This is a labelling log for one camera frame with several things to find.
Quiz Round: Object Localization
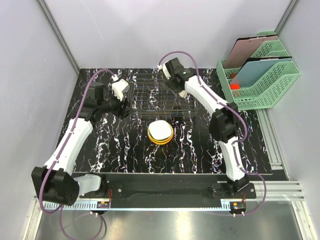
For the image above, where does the blue clipboard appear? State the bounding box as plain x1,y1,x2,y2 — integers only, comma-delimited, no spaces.
229,56,292,89

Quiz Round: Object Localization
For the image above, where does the purple cable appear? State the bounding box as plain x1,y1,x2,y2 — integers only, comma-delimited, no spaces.
158,50,267,216
37,68,118,240

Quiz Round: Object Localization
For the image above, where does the white square bowl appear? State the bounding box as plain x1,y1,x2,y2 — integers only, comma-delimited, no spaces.
148,120,173,141

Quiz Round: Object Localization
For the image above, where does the marble patterned table mat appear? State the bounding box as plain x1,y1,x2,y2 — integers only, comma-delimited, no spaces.
55,67,273,175

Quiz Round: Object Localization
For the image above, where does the red cube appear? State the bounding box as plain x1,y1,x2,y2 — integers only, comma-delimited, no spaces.
230,73,237,79
229,84,241,90

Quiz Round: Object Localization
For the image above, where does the pink clipboard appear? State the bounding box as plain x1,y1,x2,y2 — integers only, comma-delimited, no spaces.
223,34,278,69

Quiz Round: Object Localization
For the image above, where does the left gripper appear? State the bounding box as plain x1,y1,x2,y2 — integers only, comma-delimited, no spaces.
98,88,134,120

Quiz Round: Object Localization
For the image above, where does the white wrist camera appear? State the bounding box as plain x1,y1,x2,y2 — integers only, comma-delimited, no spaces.
157,63,171,80
111,75,129,102

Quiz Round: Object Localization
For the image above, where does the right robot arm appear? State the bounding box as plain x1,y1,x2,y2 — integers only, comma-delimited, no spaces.
158,58,249,199

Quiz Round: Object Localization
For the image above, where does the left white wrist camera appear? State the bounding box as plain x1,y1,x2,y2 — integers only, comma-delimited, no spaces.
111,75,129,102

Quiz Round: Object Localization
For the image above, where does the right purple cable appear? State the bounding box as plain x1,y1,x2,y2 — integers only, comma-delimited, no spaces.
158,50,267,216

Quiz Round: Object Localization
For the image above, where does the patterned bowl green outside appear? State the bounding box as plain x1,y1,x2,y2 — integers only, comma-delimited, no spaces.
179,90,188,99

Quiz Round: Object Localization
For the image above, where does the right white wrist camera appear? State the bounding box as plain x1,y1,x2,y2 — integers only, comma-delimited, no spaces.
157,63,171,80

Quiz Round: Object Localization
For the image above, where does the red cube front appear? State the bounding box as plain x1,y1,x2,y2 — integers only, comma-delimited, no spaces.
229,84,241,90

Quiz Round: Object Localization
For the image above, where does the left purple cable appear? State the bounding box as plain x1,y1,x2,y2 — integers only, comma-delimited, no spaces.
37,68,118,240

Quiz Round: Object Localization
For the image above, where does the green file organizer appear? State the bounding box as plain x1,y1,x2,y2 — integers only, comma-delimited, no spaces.
216,31,301,110

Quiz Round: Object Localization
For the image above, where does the yellow bottom bowl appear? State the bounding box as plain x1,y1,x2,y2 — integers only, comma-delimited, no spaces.
149,136,173,146

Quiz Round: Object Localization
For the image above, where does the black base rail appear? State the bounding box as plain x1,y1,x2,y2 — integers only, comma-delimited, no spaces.
79,172,264,210

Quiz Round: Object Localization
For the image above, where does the wire dish rack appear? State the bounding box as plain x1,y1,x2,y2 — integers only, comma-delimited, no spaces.
127,73,199,118

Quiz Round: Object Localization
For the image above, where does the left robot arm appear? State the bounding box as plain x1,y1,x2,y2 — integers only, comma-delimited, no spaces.
31,79,132,206

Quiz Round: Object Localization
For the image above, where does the red cube back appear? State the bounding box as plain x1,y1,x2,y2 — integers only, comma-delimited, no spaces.
230,73,237,79

